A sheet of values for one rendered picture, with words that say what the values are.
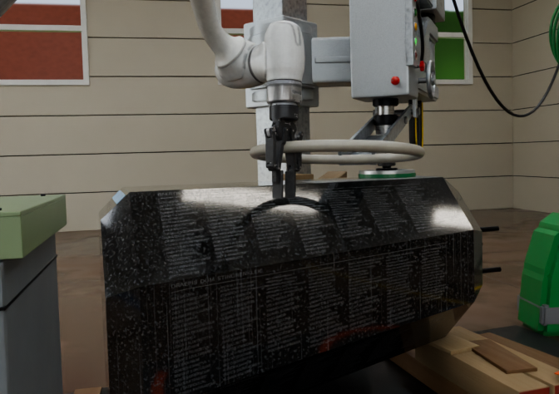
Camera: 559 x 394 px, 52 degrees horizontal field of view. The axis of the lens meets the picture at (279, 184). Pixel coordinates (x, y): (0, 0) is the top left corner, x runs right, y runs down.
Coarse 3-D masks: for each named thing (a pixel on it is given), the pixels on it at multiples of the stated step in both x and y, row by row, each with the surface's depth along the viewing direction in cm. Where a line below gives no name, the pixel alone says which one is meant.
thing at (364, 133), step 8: (400, 112) 239; (408, 112) 234; (400, 120) 218; (408, 120) 234; (368, 128) 217; (392, 128) 205; (400, 128) 218; (352, 136) 201; (360, 136) 207; (368, 136) 216; (376, 136) 214; (384, 136) 195; (392, 136) 205; (344, 152) 189; (352, 152) 197; (360, 152) 197; (368, 152) 195
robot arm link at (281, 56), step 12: (276, 24) 143; (288, 24) 143; (276, 36) 142; (288, 36) 142; (300, 36) 144; (264, 48) 144; (276, 48) 142; (288, 48) 142; (300, 48) 144; (252, 60) 148; (264, 60) 144; (276, 60) 142; (288, 60) 142; (300, 60) 144; (252, 72) 149; (264, 72) 145; (276, 72) 142; (288, 72) 142; (300, 72) 144
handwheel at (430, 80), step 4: (428, 64) 222; (432, 64) 226; (428, 68) 221; (432, 68) 230; (428, 72) 220; (432, 72) 230; (428, 76) 220; (432, 76) 225; (420, 80) 228; (424, 80) 227; (428, 80) 220; (432, 80) 225; (428, 84) 221; (432, 84) 226; (428, 88) 221; (432, 88) 226; (428, 92) 223; (432, 92) 223; (428, 96) 225; (432, 96) 225
